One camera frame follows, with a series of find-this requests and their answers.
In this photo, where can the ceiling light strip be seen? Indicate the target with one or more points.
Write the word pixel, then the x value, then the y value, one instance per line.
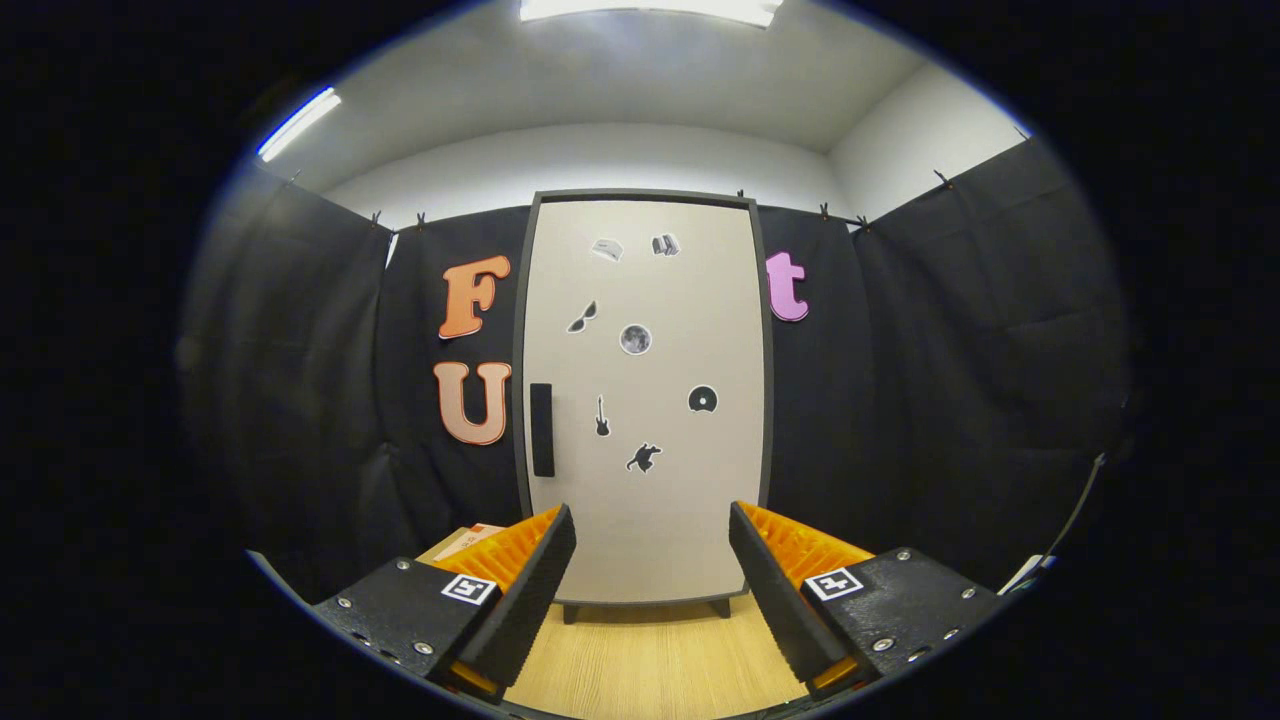
pixel 300 122

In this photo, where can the white desk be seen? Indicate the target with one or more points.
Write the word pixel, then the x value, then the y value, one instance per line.
pixel 1025 574

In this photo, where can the small stack of books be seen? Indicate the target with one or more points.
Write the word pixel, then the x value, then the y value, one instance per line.
pixel 465 542

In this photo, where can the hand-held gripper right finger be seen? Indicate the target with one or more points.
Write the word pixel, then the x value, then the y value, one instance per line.
pixel 775 600

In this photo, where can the grey shoe cabinet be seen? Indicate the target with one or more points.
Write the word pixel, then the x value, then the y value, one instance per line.
pixel 640 194

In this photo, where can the beige shoe cabinet door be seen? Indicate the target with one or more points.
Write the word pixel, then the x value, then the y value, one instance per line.
pixel 660 520

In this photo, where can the black backdrop cloth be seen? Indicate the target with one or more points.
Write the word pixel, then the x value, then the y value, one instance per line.
pixel 900 400

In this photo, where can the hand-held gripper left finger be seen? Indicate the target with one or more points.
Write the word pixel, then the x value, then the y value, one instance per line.
pixel 533 600

